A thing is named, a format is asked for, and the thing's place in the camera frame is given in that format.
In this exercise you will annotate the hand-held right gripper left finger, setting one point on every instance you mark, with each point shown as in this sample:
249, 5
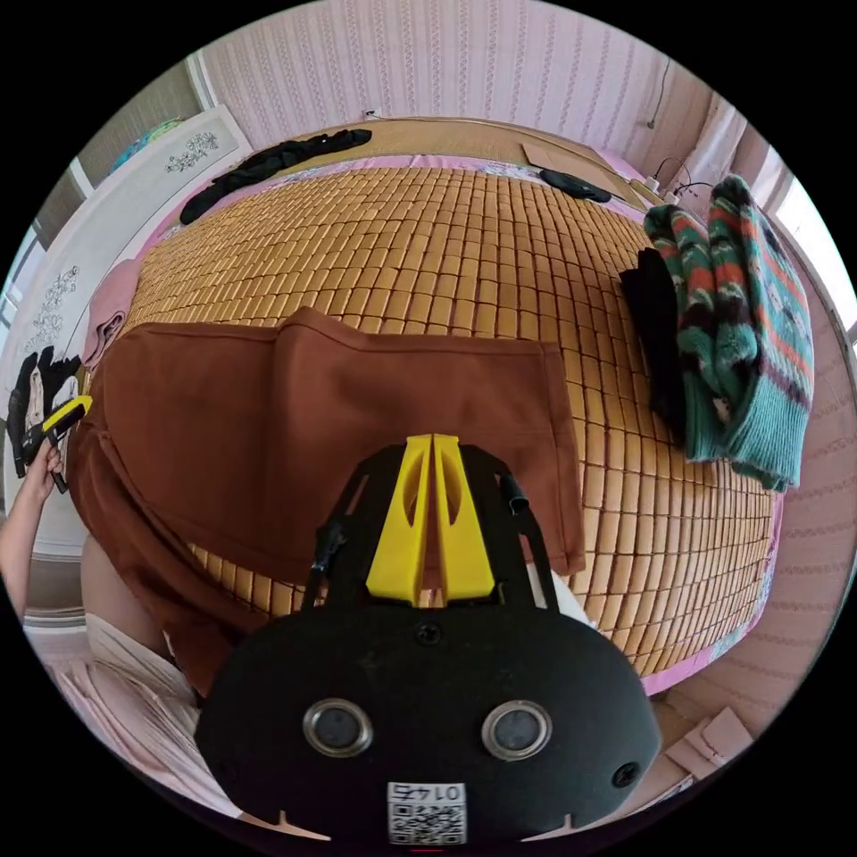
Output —
402, 535

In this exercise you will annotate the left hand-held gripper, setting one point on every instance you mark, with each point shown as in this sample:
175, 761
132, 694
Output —
30, 452

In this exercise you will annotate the long black garment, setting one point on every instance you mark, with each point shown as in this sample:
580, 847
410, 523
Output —
268, 164

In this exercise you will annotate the small black garment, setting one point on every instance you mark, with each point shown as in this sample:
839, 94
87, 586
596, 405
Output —
576, 186

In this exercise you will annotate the bed with bamboo mat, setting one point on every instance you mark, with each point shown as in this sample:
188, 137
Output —
435, 254

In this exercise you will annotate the pink garment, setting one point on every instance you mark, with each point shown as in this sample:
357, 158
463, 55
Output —
110, 315

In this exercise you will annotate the cardboard pieces on floor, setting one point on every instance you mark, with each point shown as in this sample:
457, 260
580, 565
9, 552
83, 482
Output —
710, 743

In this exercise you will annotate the person's left hand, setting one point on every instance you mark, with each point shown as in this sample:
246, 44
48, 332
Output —
43, 479

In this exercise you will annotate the person's body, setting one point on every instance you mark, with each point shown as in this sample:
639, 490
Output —
134, 669

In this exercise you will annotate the flat cardboard piece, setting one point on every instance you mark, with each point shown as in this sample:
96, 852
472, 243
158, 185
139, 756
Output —
559, 154

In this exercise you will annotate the brown long pants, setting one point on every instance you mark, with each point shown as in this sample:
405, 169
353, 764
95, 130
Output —
268, 415

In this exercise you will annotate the black and white garment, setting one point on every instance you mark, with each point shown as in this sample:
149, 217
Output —
37, 388

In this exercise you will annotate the person's left forearm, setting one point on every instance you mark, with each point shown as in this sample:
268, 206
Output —
19, 542

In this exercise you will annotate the pile of clothes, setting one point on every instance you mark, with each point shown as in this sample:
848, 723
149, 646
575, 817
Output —
736, 321

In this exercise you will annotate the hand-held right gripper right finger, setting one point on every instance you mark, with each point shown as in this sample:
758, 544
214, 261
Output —
465, 542

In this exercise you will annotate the white cupboard with flower print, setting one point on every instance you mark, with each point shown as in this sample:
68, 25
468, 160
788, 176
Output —
100, 221

